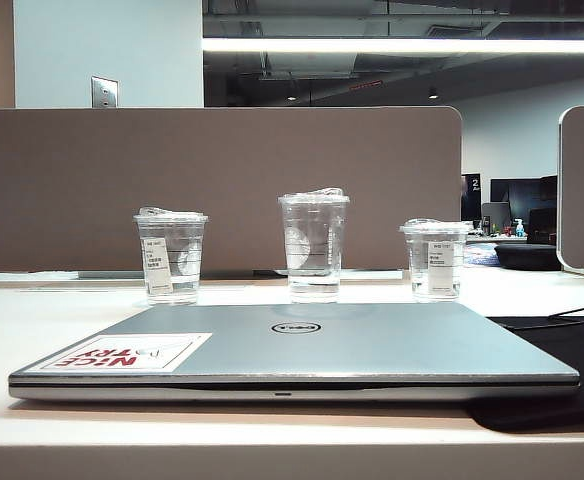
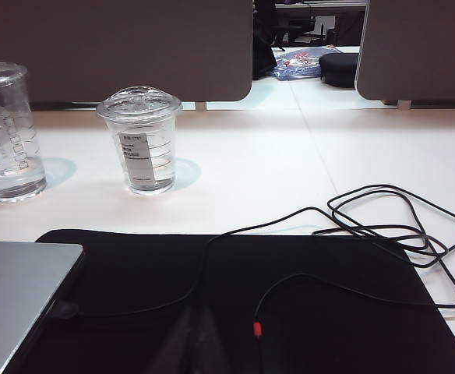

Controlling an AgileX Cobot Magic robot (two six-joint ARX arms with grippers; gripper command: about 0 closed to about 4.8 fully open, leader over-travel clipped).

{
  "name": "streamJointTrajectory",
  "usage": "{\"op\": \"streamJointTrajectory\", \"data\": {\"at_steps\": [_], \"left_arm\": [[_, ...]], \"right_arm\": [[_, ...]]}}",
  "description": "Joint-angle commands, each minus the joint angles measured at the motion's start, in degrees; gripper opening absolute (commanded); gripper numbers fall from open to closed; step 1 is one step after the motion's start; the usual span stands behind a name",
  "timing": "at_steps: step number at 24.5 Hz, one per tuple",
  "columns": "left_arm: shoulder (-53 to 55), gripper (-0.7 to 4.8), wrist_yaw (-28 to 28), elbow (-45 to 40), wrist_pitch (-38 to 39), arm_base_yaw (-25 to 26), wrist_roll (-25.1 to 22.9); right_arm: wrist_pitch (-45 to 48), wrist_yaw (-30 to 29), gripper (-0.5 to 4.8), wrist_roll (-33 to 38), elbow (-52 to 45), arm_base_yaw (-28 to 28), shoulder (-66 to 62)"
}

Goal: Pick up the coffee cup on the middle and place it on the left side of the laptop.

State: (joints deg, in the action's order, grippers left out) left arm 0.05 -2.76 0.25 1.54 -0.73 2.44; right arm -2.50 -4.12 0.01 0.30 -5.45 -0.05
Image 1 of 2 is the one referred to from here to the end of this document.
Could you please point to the tall clear plastic logo cup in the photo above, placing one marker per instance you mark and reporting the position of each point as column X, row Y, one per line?
column 313, row 255

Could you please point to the clear plastic cup white label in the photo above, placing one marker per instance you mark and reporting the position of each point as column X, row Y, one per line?
column 442, row 265
column 184, row 250

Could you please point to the silver Dell laptop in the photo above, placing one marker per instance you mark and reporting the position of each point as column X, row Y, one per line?
column 332, row 357

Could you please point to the wide brown desk divider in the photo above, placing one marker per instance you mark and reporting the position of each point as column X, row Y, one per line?
column 222, row 160

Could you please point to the red ceiling sign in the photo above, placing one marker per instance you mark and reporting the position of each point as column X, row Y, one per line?
column 366, row 85

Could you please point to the dark sign with number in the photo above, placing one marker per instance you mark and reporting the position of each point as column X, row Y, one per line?
column 471, row 200

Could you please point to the black ceiling spot lamp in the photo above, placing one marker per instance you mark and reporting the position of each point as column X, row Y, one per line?
column 433, row 93

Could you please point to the white ceiling light strip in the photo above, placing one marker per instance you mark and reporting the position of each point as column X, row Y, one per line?
column 372, row 45

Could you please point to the blue sanitizer bottle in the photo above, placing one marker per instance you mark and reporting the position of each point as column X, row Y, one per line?
column 520, row 229

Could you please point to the black computer monitor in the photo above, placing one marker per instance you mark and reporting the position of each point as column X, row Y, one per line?
column 517, row 195

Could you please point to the black round cushion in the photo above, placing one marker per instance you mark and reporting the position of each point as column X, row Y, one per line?
column 524, row 256

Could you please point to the black office chair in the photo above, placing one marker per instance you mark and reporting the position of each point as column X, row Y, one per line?
column 543, row 225

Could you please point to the black mouse pad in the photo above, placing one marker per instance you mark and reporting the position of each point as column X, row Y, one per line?
column 577, row 350

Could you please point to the metal wall switch plate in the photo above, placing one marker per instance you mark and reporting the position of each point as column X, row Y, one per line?
column 104, row 92

